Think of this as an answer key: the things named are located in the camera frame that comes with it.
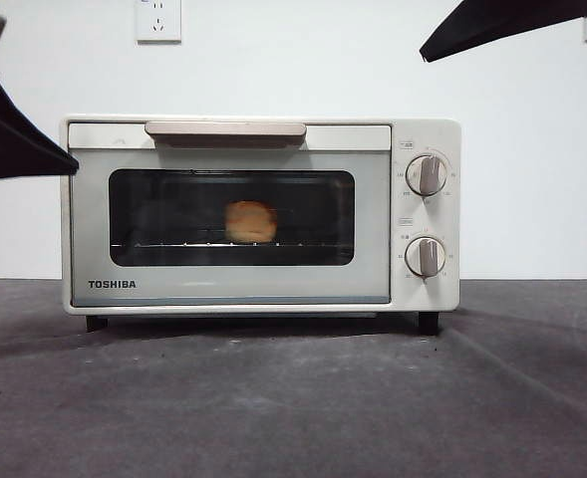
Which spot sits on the golden bread loaf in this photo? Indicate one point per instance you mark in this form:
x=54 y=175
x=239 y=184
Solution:
x=250 y=221

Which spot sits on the white Toshiba toaster oven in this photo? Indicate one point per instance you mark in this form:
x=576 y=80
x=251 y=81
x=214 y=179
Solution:
x=445 y=219

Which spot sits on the beige oven knob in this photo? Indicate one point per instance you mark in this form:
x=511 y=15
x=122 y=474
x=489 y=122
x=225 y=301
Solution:
x=426 y=175
x=425 y=257

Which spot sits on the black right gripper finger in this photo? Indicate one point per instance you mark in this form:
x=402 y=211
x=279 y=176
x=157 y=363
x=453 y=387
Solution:
x=497 y=22

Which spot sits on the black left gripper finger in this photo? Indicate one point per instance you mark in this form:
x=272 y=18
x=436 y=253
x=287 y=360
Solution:
x=9 y=144

